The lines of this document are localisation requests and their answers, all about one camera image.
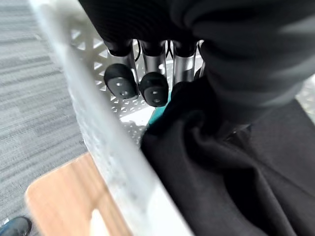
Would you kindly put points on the black cloth garment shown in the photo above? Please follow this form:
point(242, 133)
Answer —
point(221, 177)

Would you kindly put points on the robot dark foot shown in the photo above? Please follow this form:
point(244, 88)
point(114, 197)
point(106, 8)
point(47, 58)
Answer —
point(14, 226)

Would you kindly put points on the teal cloth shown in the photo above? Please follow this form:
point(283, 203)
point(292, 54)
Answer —
point(157, 115)

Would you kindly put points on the light wooden table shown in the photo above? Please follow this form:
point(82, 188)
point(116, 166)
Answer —
point(73, 199)

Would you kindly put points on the white plastic laundry basket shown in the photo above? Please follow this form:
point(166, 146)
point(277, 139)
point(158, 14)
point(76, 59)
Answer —
point(103, 118)

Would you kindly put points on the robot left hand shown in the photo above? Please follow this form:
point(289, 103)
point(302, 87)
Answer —
point(152, 22)

